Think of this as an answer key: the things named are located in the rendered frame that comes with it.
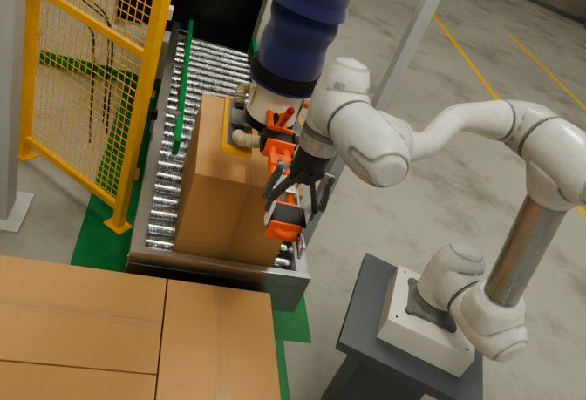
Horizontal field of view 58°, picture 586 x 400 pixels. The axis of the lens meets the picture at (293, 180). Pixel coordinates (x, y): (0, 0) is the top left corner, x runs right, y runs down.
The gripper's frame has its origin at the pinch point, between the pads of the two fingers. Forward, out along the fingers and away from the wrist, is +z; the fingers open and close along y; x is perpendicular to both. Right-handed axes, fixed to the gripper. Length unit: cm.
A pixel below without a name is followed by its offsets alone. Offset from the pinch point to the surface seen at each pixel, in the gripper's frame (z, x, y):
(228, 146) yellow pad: 11.5, -43.0, 13.2
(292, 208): -1.9, -1.5, -1.0
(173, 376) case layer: 73, -2, 13
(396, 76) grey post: 80, -339, -145
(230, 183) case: 33, -55, 7
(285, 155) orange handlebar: -0.4, -26.8, -0.7
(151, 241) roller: 73, -59, 29
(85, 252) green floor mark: 127, -100, 58
